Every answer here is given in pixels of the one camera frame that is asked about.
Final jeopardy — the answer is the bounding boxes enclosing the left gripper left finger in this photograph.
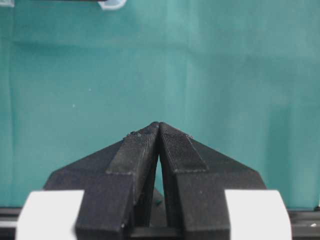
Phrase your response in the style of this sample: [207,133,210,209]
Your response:
[43,122,160,233]

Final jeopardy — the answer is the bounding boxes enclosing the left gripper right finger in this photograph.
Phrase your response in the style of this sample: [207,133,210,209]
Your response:
[158,122,267,233]

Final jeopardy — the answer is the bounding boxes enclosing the clear plastic storage case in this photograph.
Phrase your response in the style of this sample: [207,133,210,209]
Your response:
[0,0,127,11]

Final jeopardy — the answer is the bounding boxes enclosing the black frame rail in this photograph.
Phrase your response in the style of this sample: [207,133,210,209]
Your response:
[0,207,320,240]

